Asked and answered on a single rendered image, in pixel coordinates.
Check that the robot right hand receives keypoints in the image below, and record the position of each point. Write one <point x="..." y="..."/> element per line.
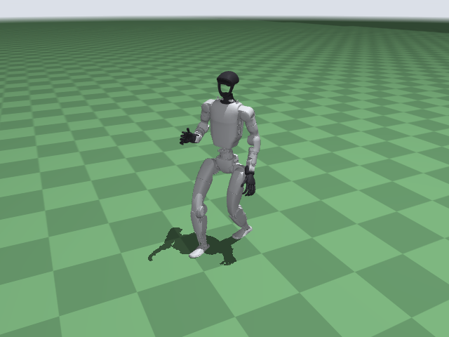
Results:
<point x="188" y="137"/>

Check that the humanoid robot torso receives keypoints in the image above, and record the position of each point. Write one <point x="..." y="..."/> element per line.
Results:
<point x="226" y="128"/>

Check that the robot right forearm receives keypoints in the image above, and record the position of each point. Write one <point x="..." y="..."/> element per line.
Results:
<point x="200" y="131"/>

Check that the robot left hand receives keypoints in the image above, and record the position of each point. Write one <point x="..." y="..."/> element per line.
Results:
<point x="250" y="182"/>

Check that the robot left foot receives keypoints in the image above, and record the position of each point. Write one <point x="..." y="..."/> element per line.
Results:
<point x="241" y="233"/>

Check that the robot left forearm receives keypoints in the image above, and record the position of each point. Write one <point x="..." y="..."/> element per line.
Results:
<point x="252" y="155"/>

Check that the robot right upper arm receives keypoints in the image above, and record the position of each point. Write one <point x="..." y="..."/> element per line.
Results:
<point x="205" y="115"/>

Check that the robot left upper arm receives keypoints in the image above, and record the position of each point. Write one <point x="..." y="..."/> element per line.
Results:
<point x="247" y="114"/>

